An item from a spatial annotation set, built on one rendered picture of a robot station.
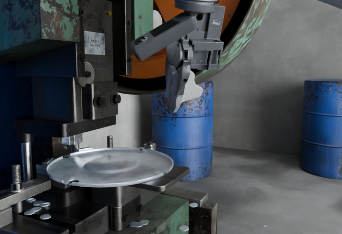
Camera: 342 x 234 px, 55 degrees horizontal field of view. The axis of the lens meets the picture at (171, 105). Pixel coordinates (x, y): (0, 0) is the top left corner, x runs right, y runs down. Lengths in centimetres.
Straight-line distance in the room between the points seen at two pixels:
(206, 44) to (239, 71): 347
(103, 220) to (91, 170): 11
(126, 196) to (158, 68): 46
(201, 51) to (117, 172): 32
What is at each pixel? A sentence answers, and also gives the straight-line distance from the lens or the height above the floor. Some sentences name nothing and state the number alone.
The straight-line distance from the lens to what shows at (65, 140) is 84.
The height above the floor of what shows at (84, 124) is 88.
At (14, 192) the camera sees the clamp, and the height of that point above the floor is 76.
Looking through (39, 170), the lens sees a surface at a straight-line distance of 85.
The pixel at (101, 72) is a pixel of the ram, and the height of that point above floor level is 100.
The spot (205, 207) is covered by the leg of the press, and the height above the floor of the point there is 62.
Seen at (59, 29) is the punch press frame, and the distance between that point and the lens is 65.
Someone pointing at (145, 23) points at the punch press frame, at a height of 113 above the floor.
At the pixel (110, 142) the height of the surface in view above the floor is 79.
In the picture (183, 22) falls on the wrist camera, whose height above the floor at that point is 109.
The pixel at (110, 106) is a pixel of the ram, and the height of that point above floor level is 92.
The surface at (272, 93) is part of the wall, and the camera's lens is 398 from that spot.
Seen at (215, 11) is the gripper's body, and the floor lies 111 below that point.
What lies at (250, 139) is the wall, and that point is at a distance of 410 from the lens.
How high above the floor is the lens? 101
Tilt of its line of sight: 7 degrees down
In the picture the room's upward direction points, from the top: straight up
